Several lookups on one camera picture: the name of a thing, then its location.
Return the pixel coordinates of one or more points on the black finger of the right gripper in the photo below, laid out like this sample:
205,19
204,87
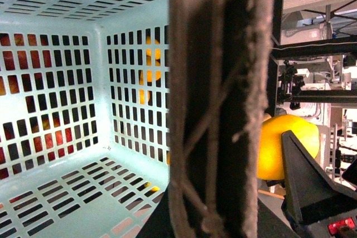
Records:
313,200

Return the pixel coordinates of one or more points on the yellow lemon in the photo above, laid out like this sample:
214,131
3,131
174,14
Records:
270,158

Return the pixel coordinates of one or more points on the light blue plastic basket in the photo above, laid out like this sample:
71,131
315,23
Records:
125,118

